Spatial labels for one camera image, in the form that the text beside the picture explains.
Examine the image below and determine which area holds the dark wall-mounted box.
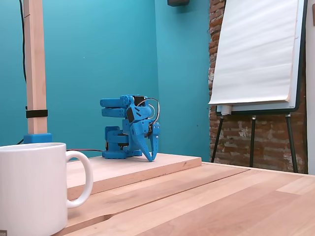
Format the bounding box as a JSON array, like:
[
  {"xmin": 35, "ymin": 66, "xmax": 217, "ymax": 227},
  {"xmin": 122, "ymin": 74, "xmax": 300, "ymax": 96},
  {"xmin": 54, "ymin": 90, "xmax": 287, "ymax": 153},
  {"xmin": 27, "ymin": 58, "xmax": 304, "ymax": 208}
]
[{"xmin": 167, "ymin": 0, "xmax": 190, "ymax": 7}]

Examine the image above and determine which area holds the black strap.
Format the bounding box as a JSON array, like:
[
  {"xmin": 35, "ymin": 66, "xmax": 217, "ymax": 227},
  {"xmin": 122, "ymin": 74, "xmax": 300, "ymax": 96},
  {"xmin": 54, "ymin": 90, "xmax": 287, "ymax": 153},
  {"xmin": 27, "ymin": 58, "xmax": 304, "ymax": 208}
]
[{"xmin": 26, "ymin": 110, "xmax": 49, "ymax": 119}]

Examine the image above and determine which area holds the black flip chart easel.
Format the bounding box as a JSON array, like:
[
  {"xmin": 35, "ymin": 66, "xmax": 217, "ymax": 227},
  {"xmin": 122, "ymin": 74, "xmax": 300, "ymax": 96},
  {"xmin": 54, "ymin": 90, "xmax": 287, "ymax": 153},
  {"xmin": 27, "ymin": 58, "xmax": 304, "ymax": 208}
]
[{"xmin": 210, "ymin": 0, "xmax": 308, "ymax": 174}]

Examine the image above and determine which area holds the dark red base cable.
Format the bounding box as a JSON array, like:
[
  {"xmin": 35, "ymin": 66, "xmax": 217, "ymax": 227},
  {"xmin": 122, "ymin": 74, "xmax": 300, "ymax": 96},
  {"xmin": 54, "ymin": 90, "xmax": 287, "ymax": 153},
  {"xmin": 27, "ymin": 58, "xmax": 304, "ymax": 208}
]
[{"xmin": 66, "ymin": 148, "xmax": 103, "ymax": 153}]

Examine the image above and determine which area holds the light wooden base board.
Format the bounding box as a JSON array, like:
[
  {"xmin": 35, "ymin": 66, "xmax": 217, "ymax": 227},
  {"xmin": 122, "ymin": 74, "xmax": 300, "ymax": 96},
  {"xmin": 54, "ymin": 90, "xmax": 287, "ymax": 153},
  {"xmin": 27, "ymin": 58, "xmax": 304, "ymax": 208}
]
[{"xmin": 65, "ymin": 151, "xmax": 202, "ymax": 195}]

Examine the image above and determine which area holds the wooden post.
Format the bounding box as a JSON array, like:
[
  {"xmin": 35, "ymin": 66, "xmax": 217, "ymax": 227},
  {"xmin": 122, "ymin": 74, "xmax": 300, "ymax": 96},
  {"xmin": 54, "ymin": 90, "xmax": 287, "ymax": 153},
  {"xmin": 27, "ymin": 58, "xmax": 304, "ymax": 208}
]
[{"xmin": 23, "ymin": 0, "xmax": 48, "ymax": 135}]

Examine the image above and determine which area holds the thin black camera cable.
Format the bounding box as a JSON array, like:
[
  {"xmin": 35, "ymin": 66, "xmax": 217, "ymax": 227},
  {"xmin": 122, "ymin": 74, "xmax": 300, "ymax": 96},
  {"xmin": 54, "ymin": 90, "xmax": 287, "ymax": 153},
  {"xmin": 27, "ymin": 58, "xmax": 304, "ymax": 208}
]
[{"xmin": 19, "ymin": 0, "xmax": 28, "ymax": 83}]

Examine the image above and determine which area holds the red white black servo wire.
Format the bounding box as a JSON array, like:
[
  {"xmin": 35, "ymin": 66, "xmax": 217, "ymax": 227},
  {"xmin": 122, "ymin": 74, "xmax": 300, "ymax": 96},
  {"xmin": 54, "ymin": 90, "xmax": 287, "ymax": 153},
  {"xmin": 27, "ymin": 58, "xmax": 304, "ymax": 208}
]
[{"xmin": 140, "ymin": 97, "xmax": 161, "ymax": 124}]

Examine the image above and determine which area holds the blue post mount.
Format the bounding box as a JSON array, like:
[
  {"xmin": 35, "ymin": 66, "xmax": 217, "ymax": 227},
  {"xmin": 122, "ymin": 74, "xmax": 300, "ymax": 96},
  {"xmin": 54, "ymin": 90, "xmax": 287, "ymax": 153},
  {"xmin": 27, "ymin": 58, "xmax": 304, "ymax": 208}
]
[{"xmin": 23, "ymin": 132, "xmax": 53, "ymax": 144}]

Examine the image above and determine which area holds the white flip chart pad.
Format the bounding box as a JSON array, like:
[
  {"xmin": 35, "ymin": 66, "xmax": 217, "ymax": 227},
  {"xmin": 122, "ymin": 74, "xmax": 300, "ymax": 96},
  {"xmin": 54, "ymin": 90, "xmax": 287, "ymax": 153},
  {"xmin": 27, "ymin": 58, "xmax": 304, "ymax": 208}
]
[{"xmin": 208, "ymin": 0, "xmax": 302, "ymax": 105}]

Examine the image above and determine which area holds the white ceramic mug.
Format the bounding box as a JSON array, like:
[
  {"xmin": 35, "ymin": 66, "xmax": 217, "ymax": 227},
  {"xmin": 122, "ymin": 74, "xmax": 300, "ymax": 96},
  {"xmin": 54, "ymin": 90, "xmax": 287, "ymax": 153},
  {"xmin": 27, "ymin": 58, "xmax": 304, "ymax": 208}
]
[{"xmin": 0, "ymin": 142, "xmax": 94, "ymax": 236}]

